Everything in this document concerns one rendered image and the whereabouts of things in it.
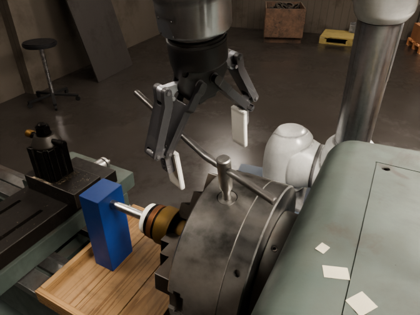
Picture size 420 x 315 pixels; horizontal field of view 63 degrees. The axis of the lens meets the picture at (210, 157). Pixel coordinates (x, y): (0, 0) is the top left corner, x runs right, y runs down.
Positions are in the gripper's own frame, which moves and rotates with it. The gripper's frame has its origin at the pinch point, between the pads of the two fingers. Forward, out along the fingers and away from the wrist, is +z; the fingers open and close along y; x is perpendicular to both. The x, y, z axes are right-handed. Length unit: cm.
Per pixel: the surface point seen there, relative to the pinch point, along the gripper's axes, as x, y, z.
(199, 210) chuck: 2.0, 5.0, 7.2
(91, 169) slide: -58, 4, 37
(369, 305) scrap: 29.1, 2.9, 2.5
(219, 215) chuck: 5.1, 3.5, 7.1
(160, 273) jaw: 0.6, 14.1, 17.2
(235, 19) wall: -532, -530, 238
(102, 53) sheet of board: -416, -154, 153
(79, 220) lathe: -45, 16, 41
